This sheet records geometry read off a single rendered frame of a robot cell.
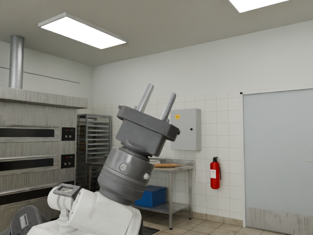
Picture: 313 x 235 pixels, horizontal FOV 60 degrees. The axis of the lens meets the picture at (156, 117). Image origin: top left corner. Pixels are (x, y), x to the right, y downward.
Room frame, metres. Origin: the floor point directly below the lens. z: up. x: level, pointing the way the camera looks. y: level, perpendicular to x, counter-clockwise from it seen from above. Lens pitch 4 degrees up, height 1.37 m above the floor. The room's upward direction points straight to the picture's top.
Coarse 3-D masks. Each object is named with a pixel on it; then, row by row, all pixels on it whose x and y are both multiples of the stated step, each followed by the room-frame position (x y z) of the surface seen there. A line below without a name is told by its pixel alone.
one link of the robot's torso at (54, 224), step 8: (40, 224) 0.82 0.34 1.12; (48, 224) 0.82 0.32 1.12; (56, 224) 0.82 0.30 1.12; (64, 224) 0.75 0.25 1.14; (32, 232) 0.79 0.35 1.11; (40, 232) 0.77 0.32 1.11; (48, 232) 0.76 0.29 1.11; (56, 232) 0.76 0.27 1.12; (64, 232) 0.76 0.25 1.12; (72, 232) 0.76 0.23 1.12; (80, 232) 0.76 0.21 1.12; (88, 232) 0.76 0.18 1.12
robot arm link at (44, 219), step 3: (42, 216) 0.92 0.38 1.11; (45, 216) 0.94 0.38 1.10; (42, 219) 0.91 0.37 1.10; (45, 219) 0.93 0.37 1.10; (48, 219) 0.96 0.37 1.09; (45, 222) 0.92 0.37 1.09; (9, 228) 0.90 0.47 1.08; (3, 231) 0.90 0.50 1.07; (6, 231) 0.89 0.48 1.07; (9, 231) 0.89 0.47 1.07; (0, 234) 0.89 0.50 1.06; (3, 234) 0.89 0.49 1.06; (6, 234) 0.88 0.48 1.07; (9, 234) 0.88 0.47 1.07
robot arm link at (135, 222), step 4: (136, 212) 0.51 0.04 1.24; (136, 216) 0.50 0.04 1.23; (140, 216) 0.50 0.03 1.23; (132, 220) 0.49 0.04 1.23; (136, 220) 0.49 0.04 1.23; (140, 220) 0.50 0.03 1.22; (132, 224) 0.49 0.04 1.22; (136, 224) 0.49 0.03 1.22; (140, 224) 0.50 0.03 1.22; (128, 228) 0.48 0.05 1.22; (132, 228) 0.48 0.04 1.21; (136, 228) 0.49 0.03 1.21; (128, 232) 0.48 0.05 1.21; (132, 232) 0.48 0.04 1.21; (136, 232) 0.49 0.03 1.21
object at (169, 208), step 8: (160, 160) 5.05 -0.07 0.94; (168, 160) 4.95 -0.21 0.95; (176, 160) 4.85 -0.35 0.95; (184, 160) 4.76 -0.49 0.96; (192, 160) 4.67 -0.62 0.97; (88, 168) 5.16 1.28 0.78; (160, 168) 4.29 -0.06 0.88; (168, 168) 4.29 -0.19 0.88; (176, 168) 4.29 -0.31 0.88; (184, 168) 4.41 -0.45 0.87; (88, 176) 5.16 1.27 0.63; (88, 184) 5.16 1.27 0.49; (144, 208) 4.45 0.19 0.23; (152, 208) 4.43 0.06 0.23; (160, 208) 4.43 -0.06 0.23; (168, 208) 4.43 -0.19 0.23; (176, 208) 4.43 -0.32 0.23
